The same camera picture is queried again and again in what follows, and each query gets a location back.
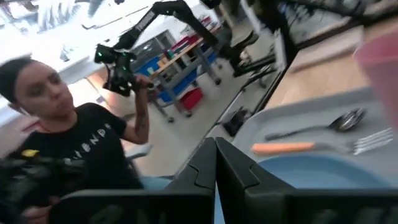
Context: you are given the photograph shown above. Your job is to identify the red bin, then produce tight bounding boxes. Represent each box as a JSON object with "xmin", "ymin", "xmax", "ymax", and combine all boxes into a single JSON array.
[{"xmin": 179, "ymin": 86, "xmax": 205, "ymax": 111}]

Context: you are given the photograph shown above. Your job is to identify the fork with orange handle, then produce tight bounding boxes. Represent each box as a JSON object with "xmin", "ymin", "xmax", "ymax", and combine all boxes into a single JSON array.
[{"xmin": 251, "ymin": 128, "xmax": 394, "ymax": 157}]

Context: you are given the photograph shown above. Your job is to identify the person's hand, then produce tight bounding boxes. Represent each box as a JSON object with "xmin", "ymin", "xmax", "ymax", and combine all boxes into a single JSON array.
[{"xmin": 132, "ymin": 73, "xmax": 155, "ymax": 96}]

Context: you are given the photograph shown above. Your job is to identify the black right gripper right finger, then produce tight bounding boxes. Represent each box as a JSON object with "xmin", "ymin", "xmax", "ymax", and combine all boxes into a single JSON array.
[{"xmin": 215, "ymin": 136, "xmax": 398, "ymax": 224}]

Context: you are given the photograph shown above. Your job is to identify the black aluminium table frame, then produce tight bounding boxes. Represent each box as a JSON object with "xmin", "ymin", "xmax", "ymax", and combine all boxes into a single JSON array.
[{"xmin": 214, "ymin": 0, "xmax": 398, "ymax": 131}]

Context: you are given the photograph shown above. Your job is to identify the pink ribbed cup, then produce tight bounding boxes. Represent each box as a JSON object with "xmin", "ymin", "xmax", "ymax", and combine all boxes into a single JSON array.
[{"xmin": 352, "ymin": 30, "xmax": 398, "ymax": 129}]

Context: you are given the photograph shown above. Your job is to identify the shelf cart with blue bins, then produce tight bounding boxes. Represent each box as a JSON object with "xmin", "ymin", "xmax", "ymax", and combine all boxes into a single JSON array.
[{"xmin": 136, "ymin": 30, "xmax": 225, "ymax": 124}]

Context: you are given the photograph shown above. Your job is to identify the black floor object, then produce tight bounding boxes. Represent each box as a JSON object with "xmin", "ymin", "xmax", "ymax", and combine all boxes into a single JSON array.
[{"xmin": 221, "ymin": 106, "xmax": 251, "ymax": 138}]

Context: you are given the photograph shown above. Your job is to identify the grey plastic tray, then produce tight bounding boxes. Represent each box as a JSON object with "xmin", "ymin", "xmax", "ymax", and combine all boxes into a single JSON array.
[{"xmin": 231, "ymin": 86, "xmax": 398, "ymax": 190}]

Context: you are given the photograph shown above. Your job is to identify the black leader arm handle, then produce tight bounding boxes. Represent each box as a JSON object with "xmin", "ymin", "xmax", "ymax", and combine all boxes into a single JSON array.
[{"xmin": 0, "ymin": 149, "xmax": 86, "ymax": 220}]

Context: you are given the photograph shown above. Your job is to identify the person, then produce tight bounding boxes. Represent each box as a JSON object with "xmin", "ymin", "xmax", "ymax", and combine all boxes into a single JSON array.
[{"xmin": 0, "ymin": 57, "xmax": 155, "ymax": 224}]

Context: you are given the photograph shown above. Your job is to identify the dark metal spoon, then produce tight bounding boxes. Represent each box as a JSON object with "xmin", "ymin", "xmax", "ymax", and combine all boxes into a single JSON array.
[{"xmin": 264, "ymin": 107, "xmax": 366, "ymax": 142}]

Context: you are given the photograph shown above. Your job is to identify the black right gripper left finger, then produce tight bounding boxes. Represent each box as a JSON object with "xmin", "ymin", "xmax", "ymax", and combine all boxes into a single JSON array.
[{"xmin": 49, "ymin": 136, "xmax": 218, "ymax": 224}]

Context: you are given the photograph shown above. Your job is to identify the blue plate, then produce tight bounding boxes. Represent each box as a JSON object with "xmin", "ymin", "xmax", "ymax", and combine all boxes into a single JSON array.
[{"xmin": 257, "ymin": 154, "xmax": 393, "ymax": 190}]

